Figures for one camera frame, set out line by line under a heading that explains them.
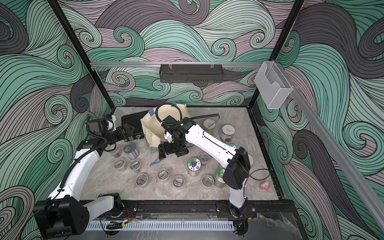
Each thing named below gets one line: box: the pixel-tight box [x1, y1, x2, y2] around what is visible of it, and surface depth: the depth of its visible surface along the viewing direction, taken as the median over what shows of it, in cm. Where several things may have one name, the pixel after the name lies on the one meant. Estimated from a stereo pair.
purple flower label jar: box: [187, 157, 202, 177], surface depth 82 cm
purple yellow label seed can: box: [123, 142, 140, 160], surface depth 89 cm
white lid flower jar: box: [214, 168, 227, 189], surface depth 78 cm
